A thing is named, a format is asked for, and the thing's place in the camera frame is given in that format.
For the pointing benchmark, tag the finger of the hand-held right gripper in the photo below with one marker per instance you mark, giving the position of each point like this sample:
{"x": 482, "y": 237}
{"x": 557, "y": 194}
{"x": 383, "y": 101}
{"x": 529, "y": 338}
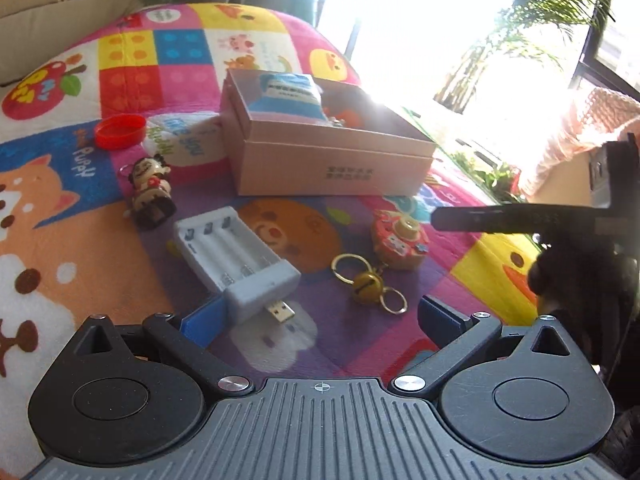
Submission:
{"x": 500, "y": 219}

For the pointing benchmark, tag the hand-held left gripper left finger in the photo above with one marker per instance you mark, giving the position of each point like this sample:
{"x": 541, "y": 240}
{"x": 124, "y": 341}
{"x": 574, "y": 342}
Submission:
{"x": 202, "y": 322}

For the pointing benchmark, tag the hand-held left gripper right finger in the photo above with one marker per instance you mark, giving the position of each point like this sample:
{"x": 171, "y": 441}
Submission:
{"x": 440, "y": 322}

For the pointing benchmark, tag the grey battery charger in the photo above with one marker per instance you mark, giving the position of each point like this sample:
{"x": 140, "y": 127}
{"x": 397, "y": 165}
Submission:
{"x": 260, "y": 285}

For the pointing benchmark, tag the pink cardboard box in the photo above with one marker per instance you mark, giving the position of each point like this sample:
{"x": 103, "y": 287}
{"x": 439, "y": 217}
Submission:
{"x": 300, "y": 170}

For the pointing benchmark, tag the orange plastic toy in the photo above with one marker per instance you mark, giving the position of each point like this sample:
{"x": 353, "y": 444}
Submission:
{"x": 350, "y": 117}

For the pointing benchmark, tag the blue and white packet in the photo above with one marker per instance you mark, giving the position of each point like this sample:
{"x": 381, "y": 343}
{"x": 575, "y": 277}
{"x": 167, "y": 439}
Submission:
{"x": 285, "y": 95}

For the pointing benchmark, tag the person's right hand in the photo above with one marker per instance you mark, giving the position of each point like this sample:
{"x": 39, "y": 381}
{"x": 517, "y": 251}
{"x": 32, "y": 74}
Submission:
{"x": 580, "y": 290}

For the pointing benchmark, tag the pink knitted cushion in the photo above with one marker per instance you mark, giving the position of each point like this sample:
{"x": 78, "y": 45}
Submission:
{"x": 580, "y": 130}

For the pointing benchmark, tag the colourful cartoon play mat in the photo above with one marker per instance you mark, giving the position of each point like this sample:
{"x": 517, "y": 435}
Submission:
{"x": 60, "y": 210}

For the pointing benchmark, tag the green palm plant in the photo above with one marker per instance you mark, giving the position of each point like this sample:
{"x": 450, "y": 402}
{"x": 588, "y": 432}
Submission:
{"x": 530, "y": 20}

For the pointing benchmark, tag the red plastic lid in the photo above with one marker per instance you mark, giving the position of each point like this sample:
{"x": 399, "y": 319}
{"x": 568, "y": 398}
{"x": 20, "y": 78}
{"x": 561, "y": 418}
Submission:
{"x": 120, "y": 132}

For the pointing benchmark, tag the pink toy camera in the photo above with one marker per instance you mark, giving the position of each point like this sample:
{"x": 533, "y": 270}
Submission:
{"x": 397, "y": 240}

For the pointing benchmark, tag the dark window frame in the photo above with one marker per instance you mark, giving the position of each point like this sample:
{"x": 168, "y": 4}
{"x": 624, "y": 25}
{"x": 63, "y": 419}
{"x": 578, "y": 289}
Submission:
{"x": 600, "y": 35}

